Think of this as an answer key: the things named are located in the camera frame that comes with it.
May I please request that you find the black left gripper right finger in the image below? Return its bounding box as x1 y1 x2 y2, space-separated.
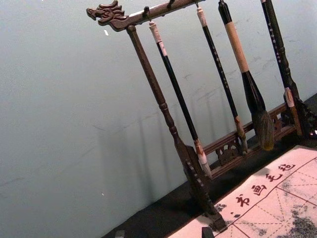
201 226 214 238

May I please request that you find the black table cloth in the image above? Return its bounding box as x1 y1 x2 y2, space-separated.
101 93 317 238

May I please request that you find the white felt mat, red grid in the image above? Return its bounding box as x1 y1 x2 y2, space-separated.
167 145 317 238

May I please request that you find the thin black brush, labelled cap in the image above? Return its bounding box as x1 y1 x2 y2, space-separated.
148 21 213 179

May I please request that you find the thin black brush, white cap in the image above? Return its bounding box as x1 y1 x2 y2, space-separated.
196 7 249 155
260 0 303 136

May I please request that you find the dark wooden dragon brush rack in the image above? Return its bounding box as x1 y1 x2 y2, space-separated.
86 0 317 232

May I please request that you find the plain pale wall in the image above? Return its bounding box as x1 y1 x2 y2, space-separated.
0 0 317 238

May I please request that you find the large brush, beige handle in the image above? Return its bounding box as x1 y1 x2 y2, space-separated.
217 0 276 152

